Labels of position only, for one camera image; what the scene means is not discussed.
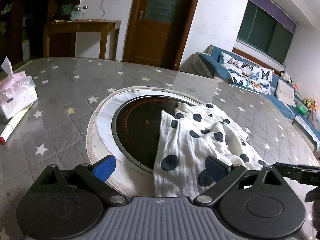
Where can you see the black white plush toy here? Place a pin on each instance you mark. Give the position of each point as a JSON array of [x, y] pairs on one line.
[[285, 76]]

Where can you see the white polka dot garment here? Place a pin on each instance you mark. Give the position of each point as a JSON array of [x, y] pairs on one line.
[[187, 138]]

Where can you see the glass jar on table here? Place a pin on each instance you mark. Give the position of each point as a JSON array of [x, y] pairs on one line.
[[76, 13]]

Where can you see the white red marker pen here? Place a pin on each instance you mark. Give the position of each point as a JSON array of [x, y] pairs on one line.
[[10, 124]]

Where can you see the butterfly print blanket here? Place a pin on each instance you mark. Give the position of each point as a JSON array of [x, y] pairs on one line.
[[247, 75]]

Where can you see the grey star tablecloth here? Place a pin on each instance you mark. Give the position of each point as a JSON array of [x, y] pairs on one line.
[[42, 197]]

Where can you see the pink tissue pack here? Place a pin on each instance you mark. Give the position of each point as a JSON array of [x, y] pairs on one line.
[[17, 91]]

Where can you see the dark wall shelf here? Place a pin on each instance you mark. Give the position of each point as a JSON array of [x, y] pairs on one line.
[[23, 23]]

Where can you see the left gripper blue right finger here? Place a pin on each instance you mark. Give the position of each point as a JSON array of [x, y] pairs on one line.
[[225, 177]]

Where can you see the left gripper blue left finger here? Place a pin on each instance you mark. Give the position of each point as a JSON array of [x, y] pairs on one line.
[[94, 179]]

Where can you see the round induction cooktop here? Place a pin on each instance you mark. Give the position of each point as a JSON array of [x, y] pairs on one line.
[[126, 125]]

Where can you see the blue corner sofa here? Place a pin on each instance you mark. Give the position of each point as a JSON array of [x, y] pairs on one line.
[[276, 87]]

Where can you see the brown wooden door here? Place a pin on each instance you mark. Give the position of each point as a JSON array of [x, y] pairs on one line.
[[157, 32]]

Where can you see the green plush toy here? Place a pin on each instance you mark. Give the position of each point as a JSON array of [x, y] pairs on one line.
[[302, 110]]

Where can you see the beige cushion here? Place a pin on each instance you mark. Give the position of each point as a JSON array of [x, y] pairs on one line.
[[285, 93]]

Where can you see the green framed window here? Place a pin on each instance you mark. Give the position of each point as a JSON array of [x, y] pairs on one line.
[[266, 34]]

